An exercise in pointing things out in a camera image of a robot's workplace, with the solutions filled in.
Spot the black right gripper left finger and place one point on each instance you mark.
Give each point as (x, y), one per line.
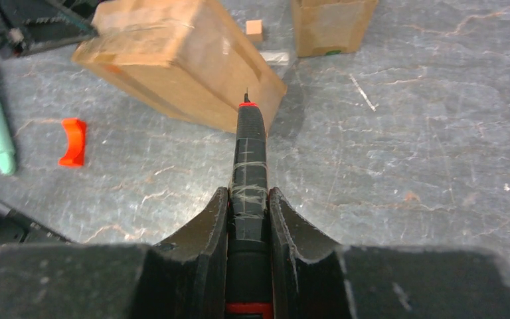
(180, 277)

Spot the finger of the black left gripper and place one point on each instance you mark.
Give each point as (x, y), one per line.
(37, 26)

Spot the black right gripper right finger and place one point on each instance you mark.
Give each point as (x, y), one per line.
(316, 277)

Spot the red black utility knife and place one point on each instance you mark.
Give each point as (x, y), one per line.
(248, 290)

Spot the brown cardboard box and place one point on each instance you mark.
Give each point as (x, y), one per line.
(188, 60)

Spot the open empty cardboard box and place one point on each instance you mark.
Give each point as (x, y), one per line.
(330, 27)

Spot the orange curved plastic piece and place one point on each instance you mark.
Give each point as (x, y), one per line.
(75, 130)

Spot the clear plastic bag with part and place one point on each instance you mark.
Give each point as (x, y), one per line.
(276, 58)

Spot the small wooden cube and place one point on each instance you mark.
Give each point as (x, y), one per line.
(254, 30)

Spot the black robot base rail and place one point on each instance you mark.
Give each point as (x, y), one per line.
(16, 227)

